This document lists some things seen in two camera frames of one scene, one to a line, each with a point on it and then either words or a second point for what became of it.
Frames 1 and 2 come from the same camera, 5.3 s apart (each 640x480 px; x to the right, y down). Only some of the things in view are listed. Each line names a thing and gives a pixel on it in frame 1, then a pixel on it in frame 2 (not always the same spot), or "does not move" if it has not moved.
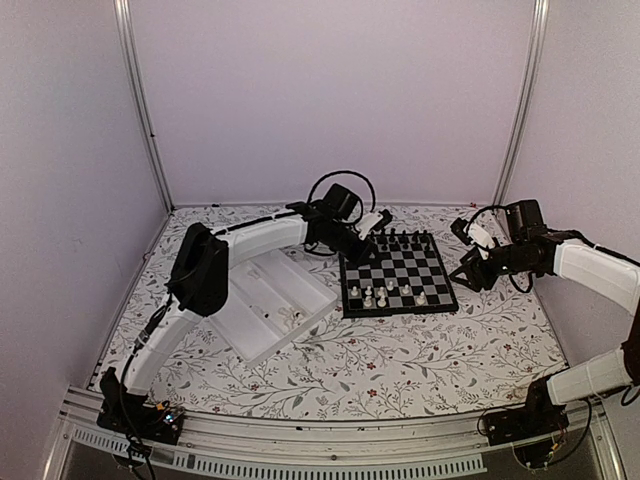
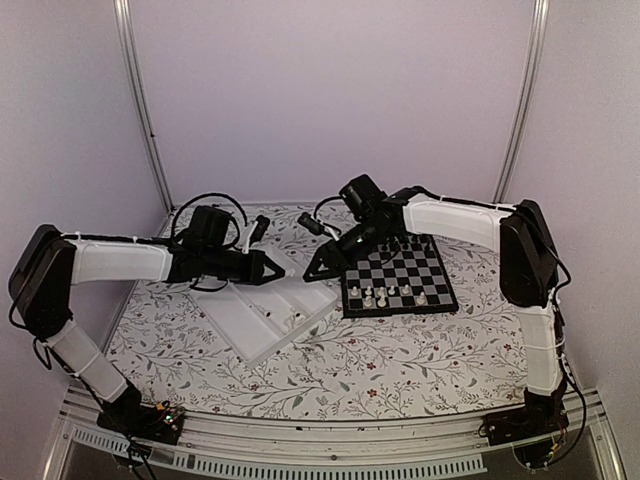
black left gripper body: [338, 242] to [216, 266]
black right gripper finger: [467, 269] to [328, 262]
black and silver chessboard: [406, 276] does not move
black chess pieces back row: [392, 237] does not move
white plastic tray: [272, 302] does not move
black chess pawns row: [397, 245] does not move
